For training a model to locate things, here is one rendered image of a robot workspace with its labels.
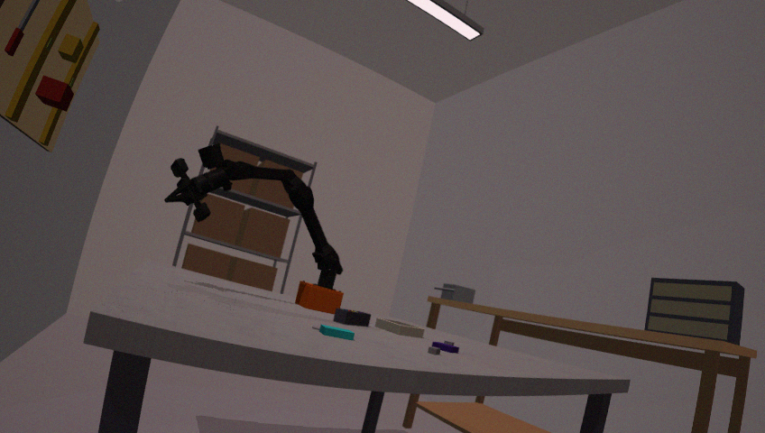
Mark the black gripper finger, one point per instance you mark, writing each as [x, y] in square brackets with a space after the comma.
[185, 197]
[181, 186]

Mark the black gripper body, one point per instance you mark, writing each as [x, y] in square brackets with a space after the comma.
[198, 186]

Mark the teal rectangular block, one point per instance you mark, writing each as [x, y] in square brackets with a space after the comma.
[336, 332]

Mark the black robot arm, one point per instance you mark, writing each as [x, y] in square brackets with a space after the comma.
[300, 195]

